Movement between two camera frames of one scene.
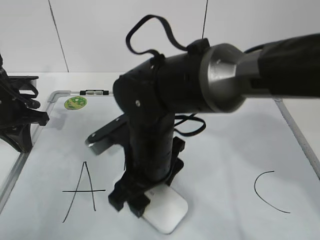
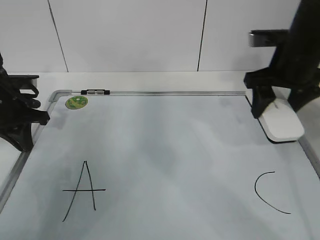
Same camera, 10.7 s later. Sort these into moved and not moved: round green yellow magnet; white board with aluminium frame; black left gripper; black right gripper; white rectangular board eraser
Moved: black right gripper; white rectangular board eraser
Not moved: black left gripper; white board with aluminium frame; round green yellow magnet
